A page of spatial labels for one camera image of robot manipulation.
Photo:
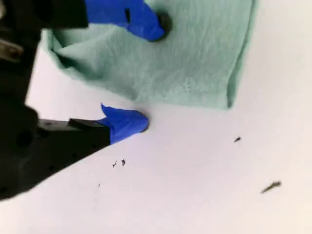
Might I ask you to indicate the green t shirt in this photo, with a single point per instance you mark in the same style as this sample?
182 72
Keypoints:
170 73

